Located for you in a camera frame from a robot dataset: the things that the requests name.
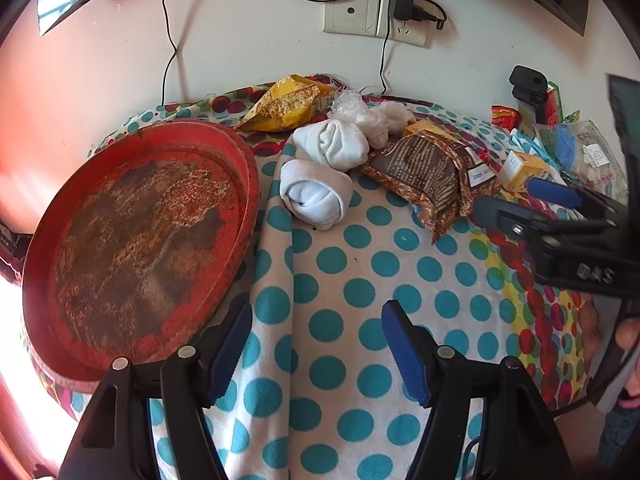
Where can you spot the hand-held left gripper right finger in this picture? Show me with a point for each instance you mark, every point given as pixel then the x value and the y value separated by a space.
pixel 407 360

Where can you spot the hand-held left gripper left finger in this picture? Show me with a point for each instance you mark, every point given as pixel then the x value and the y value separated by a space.
pixel 227 360

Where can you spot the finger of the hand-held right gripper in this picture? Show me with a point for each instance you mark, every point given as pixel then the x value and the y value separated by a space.
pixel 500 212
pixel 555 192

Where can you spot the yellow medicine box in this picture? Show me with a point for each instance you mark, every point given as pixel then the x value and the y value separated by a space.
pixel 425 129
pixel 520 170

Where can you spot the brown snack packet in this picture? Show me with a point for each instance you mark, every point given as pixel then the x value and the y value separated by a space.
pixel 425 175

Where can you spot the red round tray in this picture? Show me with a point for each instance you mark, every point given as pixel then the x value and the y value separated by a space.
pixel 140 240

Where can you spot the clear plastic bag white contents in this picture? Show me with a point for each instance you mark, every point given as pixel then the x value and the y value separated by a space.
pixel 365 122

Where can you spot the yellow snack bag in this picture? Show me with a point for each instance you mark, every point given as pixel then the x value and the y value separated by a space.
pixel 285 105

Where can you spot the person's right hand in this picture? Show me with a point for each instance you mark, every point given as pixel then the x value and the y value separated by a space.
pixel 629 335

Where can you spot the clear plastic bag with papers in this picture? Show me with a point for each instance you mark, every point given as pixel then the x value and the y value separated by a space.
pixel 585 150

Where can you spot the white blue printed pouch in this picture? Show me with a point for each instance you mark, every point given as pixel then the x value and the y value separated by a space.
pixel 530 142

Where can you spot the red green packet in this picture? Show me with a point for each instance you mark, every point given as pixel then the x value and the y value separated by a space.
pixel 552 102

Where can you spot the red snack packet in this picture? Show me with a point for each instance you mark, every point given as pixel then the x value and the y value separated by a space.
pixel 505 116

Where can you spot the polka dot blanket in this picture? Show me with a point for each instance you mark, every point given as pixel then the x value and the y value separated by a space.
pixel 340 285

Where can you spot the black clamp holder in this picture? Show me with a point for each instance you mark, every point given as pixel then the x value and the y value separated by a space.
pixel 527 82

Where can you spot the person's blue trousers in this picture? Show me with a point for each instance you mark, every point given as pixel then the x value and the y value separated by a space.
pixel 622 440

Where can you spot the white power socket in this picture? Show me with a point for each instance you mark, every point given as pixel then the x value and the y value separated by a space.
pixel 410 35

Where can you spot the black plug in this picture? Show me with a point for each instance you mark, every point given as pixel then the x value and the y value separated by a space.
pixel 425 12

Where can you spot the white wall outlet plate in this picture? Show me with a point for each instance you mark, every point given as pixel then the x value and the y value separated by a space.
pixel 350 10

